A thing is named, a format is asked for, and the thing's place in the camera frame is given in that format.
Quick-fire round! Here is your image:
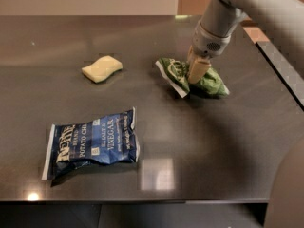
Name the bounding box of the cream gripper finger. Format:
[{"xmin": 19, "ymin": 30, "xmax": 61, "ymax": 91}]
[
  {"xmin": 187, "ymin": 47, "xmax": 196, "ymax": 67},
  {"xmin": 188, "ymin": 57, "xmax": 211, "ymax": 85}
]

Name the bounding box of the green jalapeno chip bag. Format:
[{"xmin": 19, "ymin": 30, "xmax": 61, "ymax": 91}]
[{"xmin": 156, "ymin": 58, "xmax": 230, "ymax": 98}]

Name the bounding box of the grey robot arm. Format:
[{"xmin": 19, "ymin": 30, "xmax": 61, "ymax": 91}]
[{"xmin": 187, "ymin": 0, "xmax": 304, "ymax": 228}]

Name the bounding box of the yellow sponge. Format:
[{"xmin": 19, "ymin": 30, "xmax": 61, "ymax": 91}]
[{"xmin": 82, "ymin": 55, "xmax": 123, "ymax": 84}]

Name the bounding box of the blue salt vinegar chip bag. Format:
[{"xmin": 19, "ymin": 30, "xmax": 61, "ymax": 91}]
[{"xmin": 42, "ymin": 108, "xmax": 140, "ymax": 181}]

